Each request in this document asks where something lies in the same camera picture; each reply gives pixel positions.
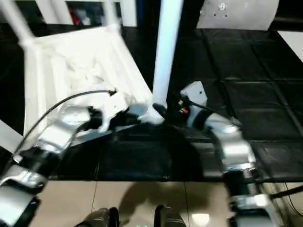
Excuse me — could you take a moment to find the white plastic table leg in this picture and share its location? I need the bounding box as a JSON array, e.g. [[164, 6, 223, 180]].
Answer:
[[152, 0, 186, 108], [0, 0, 34, 46], [0, 119, 25, 155], [105, 0, 122, 32]]

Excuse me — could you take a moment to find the white plastic table top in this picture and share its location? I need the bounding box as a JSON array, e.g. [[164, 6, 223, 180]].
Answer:
[[18, 24, 167, 148]]

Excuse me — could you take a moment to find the black work mat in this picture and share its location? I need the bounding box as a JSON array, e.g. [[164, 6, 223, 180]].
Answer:
[[0, 22, 303, 183]]

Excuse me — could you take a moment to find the black box with gold label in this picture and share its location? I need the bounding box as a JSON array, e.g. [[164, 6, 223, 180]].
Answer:
[[136, 0, 205, 30]]

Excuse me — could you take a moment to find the white glass door cabinet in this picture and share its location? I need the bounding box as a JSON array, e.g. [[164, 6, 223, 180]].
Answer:
[[0, 0, 138, 27]]

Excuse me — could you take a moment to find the grey left robot foot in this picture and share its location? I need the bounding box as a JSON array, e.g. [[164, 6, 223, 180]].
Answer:
[[81, 207, 119, 227]]

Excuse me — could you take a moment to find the flat white board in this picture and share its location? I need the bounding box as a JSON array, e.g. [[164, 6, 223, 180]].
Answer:
[[277, 30, 303, 58]]

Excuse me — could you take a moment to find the black metal stand bar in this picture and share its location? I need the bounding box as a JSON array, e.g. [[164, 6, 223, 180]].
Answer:
[[269, 186, 303, 200]]

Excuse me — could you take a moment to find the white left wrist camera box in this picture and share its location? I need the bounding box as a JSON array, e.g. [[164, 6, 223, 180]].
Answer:
[[94, 91, 129, 133]]

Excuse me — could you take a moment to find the thin floor cable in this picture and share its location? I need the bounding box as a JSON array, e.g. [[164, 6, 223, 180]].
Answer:
[[283, 183, 303, 211]]

